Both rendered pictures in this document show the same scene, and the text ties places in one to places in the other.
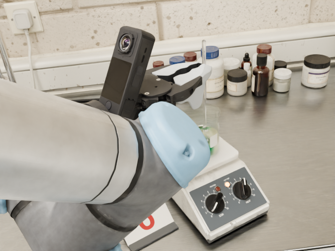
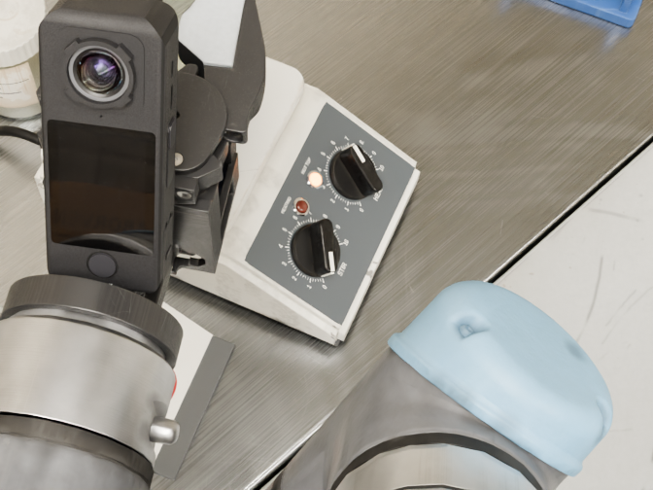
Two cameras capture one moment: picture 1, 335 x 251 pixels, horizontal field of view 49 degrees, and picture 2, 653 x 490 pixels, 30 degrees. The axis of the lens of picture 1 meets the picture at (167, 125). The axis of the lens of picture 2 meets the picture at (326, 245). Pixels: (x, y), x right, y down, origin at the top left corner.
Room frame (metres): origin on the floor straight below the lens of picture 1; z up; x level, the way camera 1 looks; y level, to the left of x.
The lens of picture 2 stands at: (0.22, 0.14, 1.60)
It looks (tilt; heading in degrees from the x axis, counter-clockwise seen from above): 65 degrees down; 315
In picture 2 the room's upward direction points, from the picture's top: 5 degrees clockwise
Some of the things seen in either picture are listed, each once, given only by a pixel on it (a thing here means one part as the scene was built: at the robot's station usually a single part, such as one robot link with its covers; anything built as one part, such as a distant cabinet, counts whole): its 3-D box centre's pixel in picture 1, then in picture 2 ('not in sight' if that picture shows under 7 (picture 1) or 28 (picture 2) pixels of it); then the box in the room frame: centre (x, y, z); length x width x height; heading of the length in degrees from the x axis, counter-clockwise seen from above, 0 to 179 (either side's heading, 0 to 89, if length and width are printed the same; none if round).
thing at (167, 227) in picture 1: (146, 220); (155, 382); (0.44, 0.05, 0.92); 0.09 x 0.06 x 0.04; 118
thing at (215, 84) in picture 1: (210, 71); not in sight; (0.90, -0.13, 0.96); 0.07 x 0.07 x 0.13
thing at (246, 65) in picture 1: (246, 74); not in sight; (0.92, -0.23, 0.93); 0.03 x 0.03 x 0.07
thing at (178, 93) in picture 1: (175, 89); (209, 79); (0.45, -0.02, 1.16); 0.09 x 0.05 x 0.02; 128
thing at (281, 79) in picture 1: (281, 80); not in sight; (0.88, -0.32, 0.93); 0.05 x 0.05 x 0.05
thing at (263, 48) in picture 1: (262, 64); not in sight; (0.93, -0.28, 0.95); 0.06 x 0.06 x 0.11
